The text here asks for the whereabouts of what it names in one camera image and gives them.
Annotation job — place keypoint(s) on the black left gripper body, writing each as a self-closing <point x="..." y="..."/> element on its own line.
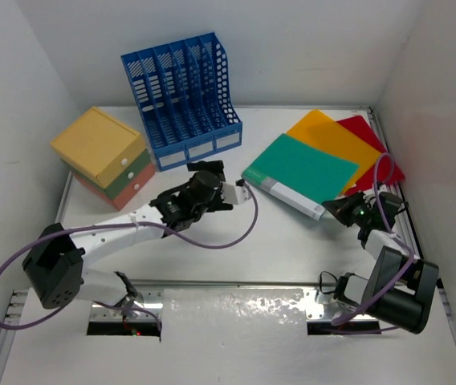
<point x="215" y="199"/>

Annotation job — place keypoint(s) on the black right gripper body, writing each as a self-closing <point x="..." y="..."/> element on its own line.
<point x="359" y="214"/>

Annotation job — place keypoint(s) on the green folder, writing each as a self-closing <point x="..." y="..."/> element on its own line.
<point x="299" y="175"/>

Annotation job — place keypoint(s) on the pink bottom drawer box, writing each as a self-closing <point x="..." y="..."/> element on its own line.
<point x="125" y="194"/>

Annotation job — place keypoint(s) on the yellow drawer box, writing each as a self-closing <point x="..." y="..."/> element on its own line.
<point x="99" y="146"/>

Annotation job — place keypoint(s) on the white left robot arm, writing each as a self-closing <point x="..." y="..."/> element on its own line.
<point x="59" y="264"/>

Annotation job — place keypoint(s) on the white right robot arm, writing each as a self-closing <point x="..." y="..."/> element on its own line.
<point x="401" y="286"/>

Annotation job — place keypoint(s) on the orange folder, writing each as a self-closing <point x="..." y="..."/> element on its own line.
<point x="323" y="133"/>

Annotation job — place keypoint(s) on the blue file organizer rack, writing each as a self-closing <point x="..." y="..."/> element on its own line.
<point x="182" y="91"/>

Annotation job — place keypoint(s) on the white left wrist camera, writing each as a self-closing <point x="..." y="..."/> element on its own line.
<point x="235" y="194"/>

